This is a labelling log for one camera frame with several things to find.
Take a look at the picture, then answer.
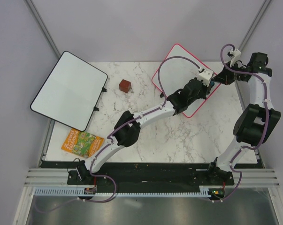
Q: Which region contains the pink framed whiteboard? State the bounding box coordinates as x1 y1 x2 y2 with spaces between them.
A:
152 44 220 118

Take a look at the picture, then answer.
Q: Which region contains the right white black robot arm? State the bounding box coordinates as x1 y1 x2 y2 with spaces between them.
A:
206 52 281 185

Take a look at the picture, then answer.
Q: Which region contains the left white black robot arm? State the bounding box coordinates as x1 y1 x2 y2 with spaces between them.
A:
69 78 214 184

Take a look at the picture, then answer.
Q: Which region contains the black framed whiteboard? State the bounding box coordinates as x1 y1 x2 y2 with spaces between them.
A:
30 51 108 131

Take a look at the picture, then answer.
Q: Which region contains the red brown cube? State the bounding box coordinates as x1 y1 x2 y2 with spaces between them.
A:
119 79 131 93

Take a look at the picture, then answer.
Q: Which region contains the orange children's book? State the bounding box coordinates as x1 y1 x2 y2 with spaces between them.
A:
61 128 105 158

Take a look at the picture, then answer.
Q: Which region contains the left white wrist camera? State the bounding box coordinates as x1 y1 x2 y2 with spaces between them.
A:
197 68 214 82

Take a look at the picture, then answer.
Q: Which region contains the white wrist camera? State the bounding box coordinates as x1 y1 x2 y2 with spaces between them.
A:
197 68 214 82
227 49 242 67

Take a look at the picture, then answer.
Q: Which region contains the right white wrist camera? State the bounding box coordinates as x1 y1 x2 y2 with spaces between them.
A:
227 49 242 67

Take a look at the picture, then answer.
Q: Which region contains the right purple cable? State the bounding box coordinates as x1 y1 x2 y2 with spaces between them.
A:
210 44 270 203

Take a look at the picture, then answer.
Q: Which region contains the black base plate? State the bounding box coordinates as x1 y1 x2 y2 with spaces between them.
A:
67 162 234 193

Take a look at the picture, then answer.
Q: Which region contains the aluminium frame rail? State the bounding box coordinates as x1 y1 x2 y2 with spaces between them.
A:
23 167 71 187

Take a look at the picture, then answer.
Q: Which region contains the white slotted cable duct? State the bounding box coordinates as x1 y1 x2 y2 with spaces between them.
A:
34 187 211 197

